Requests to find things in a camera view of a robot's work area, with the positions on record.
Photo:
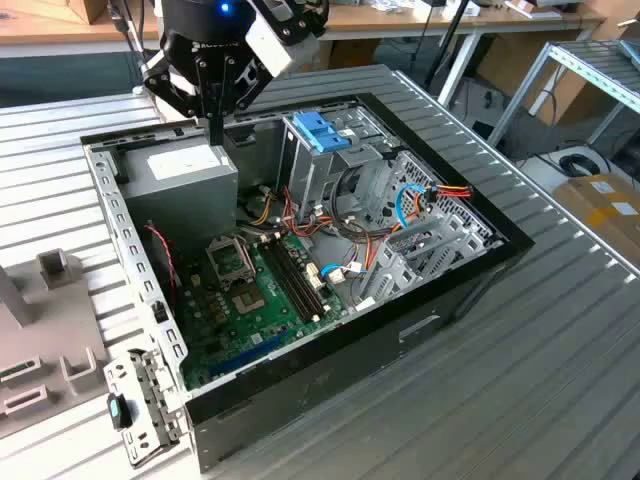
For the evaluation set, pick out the cardboard box with labels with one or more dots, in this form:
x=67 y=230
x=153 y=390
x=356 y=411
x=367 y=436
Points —
x=600 y=220

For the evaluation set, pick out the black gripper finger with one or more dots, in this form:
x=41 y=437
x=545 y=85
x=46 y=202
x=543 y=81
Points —
x=205 y=90
x=227 y=90

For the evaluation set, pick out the green RAM stick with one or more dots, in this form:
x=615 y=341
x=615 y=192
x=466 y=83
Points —
x=17 y=369

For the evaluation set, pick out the blue expansion slot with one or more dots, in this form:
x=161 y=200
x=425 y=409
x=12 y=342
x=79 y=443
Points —
x=250 y=353

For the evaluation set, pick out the metal slot bracket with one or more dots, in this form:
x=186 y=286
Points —
x=150 y=400

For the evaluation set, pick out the metal frame slat table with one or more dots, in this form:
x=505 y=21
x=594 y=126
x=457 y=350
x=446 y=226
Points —
x=595 y=60

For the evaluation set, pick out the black latch blue button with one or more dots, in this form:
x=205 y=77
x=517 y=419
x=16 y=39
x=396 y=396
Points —
x=117 y=410

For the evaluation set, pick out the black RAM slot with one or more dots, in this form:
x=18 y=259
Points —
x=289 y=285
x=304 y=277

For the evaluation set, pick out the blue plastic drive latch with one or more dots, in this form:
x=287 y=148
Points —
x=315 y=127

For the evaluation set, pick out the wooden desk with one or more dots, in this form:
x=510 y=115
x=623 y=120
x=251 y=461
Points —
x=50 y=30
x=380 y=20

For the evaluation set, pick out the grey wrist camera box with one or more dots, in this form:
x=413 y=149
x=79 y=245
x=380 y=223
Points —
x=267 y=47

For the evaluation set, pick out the plain cardboard box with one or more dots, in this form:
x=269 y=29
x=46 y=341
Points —
x=515 y=55

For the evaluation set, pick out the CPU socket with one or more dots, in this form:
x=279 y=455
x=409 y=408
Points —
x=248 y=301

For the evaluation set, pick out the brown wooden box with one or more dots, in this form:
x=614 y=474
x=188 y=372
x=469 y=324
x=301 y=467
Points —
x=97 y=10

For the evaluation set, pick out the metal disk bay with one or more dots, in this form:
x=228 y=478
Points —
x=391 y=272

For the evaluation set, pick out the grey parts rack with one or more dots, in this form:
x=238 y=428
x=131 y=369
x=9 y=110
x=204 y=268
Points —
x=55 y=320

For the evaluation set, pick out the green motherboard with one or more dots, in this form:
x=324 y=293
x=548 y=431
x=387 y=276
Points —
x=272 y=327

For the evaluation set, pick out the black open PC case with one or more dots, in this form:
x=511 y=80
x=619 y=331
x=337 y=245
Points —
x=350 y=380

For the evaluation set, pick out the metal drive cage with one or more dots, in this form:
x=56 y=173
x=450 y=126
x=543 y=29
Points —
x=310 y=180

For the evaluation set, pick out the black tripod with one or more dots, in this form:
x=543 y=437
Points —
x=450 y=37

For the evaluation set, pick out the grey power supply unit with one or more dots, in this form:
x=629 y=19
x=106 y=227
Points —
x=180 y=205

